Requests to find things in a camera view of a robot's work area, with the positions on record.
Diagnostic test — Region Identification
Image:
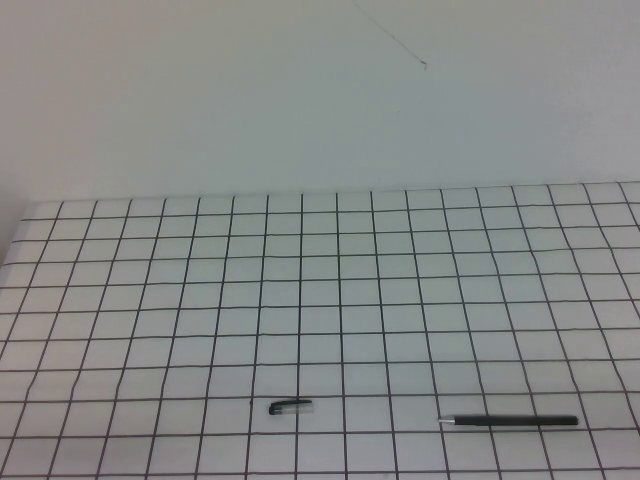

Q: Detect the clear pen cap black clip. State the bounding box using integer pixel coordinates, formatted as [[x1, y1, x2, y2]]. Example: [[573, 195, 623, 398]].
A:
[[267, 398, 315, 418]]

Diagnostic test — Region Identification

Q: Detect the black pen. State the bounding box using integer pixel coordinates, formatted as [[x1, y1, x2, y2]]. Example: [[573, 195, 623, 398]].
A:
[[437, 413, 580, 428]]

